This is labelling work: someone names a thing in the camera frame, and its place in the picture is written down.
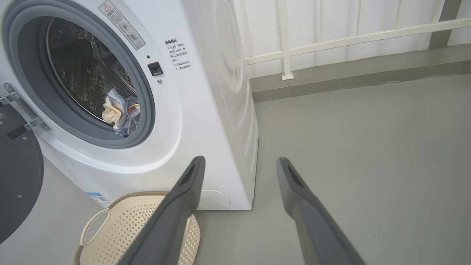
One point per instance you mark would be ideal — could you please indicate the steel washer drum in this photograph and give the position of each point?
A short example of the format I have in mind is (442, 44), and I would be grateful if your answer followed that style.
(81, 66)

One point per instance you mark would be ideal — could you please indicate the white metal railing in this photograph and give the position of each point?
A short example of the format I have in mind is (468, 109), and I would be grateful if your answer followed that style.
(285, 36)

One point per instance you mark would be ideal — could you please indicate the round drain filter cover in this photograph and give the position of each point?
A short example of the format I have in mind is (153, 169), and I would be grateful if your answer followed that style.
(217, 200)

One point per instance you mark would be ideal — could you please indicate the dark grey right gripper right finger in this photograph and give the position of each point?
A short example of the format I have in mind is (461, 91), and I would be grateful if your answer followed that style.
(316, 228)

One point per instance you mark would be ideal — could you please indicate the blue energy label sticker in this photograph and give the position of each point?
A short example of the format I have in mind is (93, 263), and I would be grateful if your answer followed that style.
(98, 199)

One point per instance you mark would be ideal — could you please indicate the cream perforated laundry basket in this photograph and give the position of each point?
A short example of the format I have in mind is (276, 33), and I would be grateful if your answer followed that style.
(125, 228)

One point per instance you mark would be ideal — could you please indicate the black door latch socket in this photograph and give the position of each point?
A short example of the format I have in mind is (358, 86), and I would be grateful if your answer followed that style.
(155, 69)

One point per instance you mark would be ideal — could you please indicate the grey rubber door gasket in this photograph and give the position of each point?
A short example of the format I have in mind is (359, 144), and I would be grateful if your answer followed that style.
(29, 62)

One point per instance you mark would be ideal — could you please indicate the dark round washer door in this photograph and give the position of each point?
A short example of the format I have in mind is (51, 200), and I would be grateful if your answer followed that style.
(18, 176)

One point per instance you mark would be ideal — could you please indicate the grey concrete curb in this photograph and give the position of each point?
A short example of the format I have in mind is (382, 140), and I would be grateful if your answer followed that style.
(368, 73)

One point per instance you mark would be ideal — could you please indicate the cream white garment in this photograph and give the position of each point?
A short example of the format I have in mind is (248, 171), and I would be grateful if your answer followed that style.
(112, 112)

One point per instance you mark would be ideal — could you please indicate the blue bear print garment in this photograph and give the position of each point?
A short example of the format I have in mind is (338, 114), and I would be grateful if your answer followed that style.
(132, 108)
(121, 129)

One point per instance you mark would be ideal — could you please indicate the white front-load washing machine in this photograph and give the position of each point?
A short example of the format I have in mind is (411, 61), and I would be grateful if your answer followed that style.
(206, 110)

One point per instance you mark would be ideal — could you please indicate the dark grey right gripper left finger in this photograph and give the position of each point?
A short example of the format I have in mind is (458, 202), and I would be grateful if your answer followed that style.
(173, 221)

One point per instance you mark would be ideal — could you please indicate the grey vertical post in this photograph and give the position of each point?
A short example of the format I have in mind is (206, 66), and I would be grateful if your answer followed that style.
(445, 22)

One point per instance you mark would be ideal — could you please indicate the grey warning sticker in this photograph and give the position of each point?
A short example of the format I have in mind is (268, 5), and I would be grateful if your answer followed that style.
(123, 25)

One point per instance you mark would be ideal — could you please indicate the metal door hinge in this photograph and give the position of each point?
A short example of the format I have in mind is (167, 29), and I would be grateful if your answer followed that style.
(22, 105)

